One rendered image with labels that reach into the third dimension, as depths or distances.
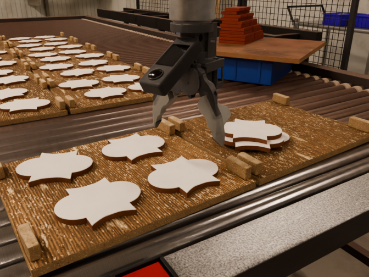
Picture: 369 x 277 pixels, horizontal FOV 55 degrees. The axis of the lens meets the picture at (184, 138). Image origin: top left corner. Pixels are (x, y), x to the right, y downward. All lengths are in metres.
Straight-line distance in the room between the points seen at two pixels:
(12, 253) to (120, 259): 0.16
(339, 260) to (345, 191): 1.32
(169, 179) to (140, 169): 0.09
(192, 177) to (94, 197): 0.18
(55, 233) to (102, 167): 0.21
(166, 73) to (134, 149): 0.29
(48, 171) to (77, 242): 0.22
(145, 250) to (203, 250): 0.09
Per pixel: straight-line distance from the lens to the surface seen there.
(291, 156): 0.81
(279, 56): 1.37
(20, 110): 1.15
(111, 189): 0.65
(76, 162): 0.76
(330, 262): 2.03
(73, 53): 2.05
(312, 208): 0.68
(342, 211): 0.69
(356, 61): 4.67
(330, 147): 0.88
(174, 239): 0.57
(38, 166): 0.77
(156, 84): 0.53
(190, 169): 0.70
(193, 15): 0.58
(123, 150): 0.79
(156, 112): 0.67
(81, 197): 0.64
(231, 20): 1.65
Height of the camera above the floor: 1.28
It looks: 23 degrees down
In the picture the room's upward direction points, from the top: straight up
